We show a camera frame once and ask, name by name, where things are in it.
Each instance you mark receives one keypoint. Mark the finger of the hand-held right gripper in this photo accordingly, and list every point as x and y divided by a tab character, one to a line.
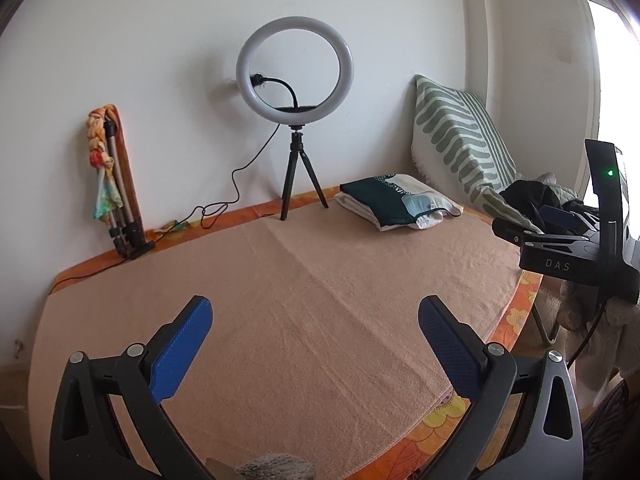
562	217
515	232

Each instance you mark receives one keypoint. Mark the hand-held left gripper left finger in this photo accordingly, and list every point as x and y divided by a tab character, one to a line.
180	350

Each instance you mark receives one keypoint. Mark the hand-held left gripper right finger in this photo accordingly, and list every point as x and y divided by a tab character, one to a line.
450	350

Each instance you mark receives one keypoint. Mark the dark green printed t-shirt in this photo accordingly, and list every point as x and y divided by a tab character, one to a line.
395	200

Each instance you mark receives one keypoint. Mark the person's right forearm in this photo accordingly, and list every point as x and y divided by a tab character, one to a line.
620	335

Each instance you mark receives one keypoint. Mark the dark clothes pile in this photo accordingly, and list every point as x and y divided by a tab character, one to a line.
525	195

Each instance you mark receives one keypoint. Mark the white folded clothes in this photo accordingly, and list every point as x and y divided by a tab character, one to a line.
357	207

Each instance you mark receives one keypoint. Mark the person's right hand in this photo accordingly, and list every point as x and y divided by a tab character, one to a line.
575	305

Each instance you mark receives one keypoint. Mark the orange floral bed sheet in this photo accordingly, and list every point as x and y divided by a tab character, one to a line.
440	435

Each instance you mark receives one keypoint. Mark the green patterned white pillow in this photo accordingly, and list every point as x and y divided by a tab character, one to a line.
460	135

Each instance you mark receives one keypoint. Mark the pink towel blanket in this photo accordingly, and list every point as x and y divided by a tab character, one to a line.
300	310

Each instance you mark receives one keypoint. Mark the grey fuzzy cloth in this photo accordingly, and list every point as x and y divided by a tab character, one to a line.
275	467

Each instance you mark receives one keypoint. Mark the bright window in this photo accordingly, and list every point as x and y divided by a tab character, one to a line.
610	70

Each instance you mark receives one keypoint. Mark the folded silver tripod stand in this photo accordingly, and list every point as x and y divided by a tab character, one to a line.
122	200

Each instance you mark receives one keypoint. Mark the colourful knotted scarf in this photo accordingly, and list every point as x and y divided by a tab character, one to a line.
102	160

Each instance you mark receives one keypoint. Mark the metal frame leg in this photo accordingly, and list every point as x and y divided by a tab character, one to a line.
545	325

